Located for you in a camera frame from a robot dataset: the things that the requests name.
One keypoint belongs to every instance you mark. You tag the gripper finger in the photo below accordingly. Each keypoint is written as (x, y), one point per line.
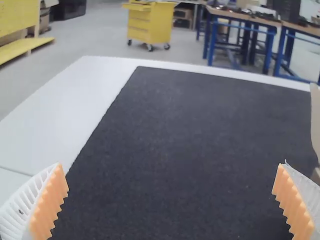
(37, 200)
(300, 205)

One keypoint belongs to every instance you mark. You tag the cardboard box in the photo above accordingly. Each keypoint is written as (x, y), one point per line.
(316, 112)

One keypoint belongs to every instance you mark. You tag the black mat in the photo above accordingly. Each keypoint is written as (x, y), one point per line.
(187, 137)

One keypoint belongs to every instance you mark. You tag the yellow wooden platform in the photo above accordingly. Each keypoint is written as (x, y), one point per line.
(15, 47)

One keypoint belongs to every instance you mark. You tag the blue workbench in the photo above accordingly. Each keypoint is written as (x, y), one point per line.
(281, 50)
(208, 37)

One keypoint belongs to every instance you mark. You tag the yellow tool cart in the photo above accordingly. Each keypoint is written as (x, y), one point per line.
(150, 25)

